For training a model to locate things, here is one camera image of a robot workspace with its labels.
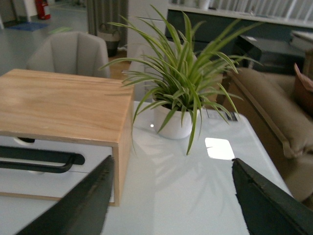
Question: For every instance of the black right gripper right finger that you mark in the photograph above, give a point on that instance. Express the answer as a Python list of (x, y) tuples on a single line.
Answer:
[(267, 209)]

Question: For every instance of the dark grey sideboard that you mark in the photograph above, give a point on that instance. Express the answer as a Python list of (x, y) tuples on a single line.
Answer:
[(263, 46)]

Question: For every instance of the wooden drawer cabinet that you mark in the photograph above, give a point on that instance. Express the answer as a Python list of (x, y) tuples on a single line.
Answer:
[(62, 112)]

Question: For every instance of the black drawer handle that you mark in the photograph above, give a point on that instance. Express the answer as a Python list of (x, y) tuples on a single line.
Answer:
[(50, 161)]

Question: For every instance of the spider plant in white pot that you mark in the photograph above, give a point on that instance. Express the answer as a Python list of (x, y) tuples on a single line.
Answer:
[(185, 82)]

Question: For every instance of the tan sofa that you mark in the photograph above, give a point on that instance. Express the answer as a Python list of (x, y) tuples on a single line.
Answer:
[(283, 127)]

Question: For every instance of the red fire extinguisher box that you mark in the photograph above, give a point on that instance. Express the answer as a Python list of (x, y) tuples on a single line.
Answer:
[(43, 10)]

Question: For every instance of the grey curtain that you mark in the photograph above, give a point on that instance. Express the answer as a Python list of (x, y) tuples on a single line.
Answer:
[(104, 11)]

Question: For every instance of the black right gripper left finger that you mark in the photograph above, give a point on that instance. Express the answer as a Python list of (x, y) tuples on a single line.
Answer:
[(83, 210)]

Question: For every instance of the brown cushion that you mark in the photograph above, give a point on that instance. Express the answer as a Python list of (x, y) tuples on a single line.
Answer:
[(303, 91)]

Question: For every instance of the woven basket with handles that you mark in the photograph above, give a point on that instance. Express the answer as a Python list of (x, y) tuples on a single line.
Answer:
[(111, 36)]

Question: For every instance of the beige armchair left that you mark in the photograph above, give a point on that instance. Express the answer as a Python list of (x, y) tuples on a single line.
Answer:
[(74, 52)]

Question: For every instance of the white-front wooden drawer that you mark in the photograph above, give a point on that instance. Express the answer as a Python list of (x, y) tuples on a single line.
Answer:
[(50, 186)]

